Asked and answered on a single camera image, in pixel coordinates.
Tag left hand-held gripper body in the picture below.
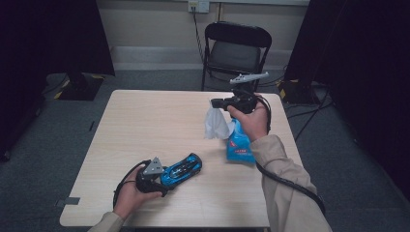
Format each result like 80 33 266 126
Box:
135 156 169 195

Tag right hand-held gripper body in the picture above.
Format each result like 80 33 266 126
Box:
224 71 271 115

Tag blue toy car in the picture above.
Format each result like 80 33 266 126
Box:
160 152 204 189

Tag white wet wipe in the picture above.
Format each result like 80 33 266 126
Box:
203 105 236 141

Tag blue wet wipe packet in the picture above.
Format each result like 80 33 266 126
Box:
225 117 258 165

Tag person's right hand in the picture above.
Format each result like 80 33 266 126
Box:
226 93 271 143

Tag person's left hand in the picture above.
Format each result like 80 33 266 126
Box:
112 178 163 221

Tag black folding chair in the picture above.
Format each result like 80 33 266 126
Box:
201 20 273 94

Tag black stand base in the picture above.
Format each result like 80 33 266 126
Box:
277 78 321 106
53 72 106 102

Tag grey tape strip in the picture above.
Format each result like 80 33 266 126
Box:
54 196 81 208

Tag dark curtain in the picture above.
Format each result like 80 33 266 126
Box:
284 0 410 202
0 0 116 162

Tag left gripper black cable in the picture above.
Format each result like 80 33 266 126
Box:
112 159 153 209

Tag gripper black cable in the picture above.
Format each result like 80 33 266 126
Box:
112 159 153 209
254 94 327 217

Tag black floor cables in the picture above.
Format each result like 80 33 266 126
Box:
257 64 336 143

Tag black wall socket cable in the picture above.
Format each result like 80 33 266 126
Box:
191 7 206 63

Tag white wall socket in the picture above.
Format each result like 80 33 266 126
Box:
188 0 211 15

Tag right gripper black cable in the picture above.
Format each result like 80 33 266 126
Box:
254 94 327 217

